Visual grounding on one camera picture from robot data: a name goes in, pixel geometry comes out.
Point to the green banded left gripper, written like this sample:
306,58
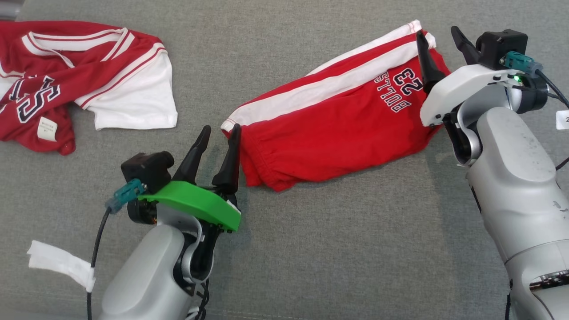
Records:
195,202

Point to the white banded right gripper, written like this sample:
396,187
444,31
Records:
458,84

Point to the red shorts with white stripes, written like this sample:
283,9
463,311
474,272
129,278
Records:
333,124

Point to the red and white jersey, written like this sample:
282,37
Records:
89,71

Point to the white tape strip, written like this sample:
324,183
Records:
58,262

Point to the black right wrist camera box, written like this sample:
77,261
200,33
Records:
500,44

